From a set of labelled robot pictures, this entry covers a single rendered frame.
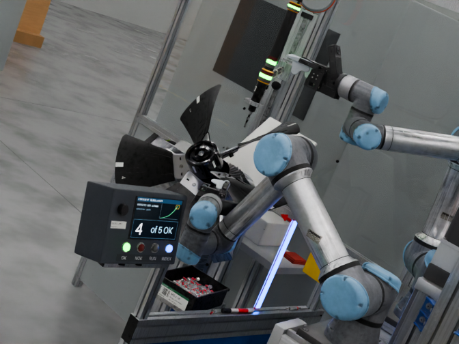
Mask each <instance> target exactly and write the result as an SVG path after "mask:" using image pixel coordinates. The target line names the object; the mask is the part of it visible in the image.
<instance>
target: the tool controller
mask: <svg viewBox="0 0 459 344"><path fill-rule="evenodd" d="M186 200H187V196H186V195H183V194H180V193H176V192H172V191H170V190H165V189H162V188H153V187H147V186H134V185H127V184H115V183H108V182H96V181H88V182H87V187H86V191H85V198H84V202H83V209H82V212H81V219H80V223H79V230H78V234H77V238H76V245H75V249H74V253H76V254H78V255H80V256H82V257H85V258H88V259H91V260H93V261H96V262H98V263H118V265H120V266H125V264H135V265H136V266H142V264H171V265H172V264H174V263H175V259H176V253H177V248H178V242H179V238H180V232H181V227H182V221H183V217H184V211H185V206H186ZM134 218H138V219H148V225H147V229H146V233H145V238H131V237H130V235H131V230H132V226H133V220H134ZM125 242H129V243H130V250H129V251H128V252H126V253H125V252H123V251H122V245H123V243H125ZM140 242H143V243H144V244H145V249H144V251H143V252H142V253H138V252H137V245H138V243H140ZM153 243H157V244H158V245H159V250H158V252H156V253H152V251H151V246H152V245H153ZM167 244H171V245H172V246H173V249H172V251H171V252H170V253H166V252H165V246H166V245H167Z"/></svg>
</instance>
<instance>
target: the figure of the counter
mask: <svg viewBox="0 0 459 344"><path fill-rule="evenodd" d="M147 225H148V219H138V218H134V220H133V226H132V230H131V235H130V237H131V238H145V233H146V229H147Z"/></svg>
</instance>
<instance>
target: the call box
mask: <svg viewBox="0 0 459 344"><path fill-rule="evenodd" d="M303 272H304V273H306V274H307V275H308V276H310V277H312V278H313V279H314V280H315V281H317V282H319V280H318V277H319V275H320V269H319V267H318V265H317V263H316V261H315V259H314V257H313V255H312V253H311V252H310V255H309V257H308V259H307V262H306V264H305V266H304V268H303ZM319 283H320V282H319Z"/></svg>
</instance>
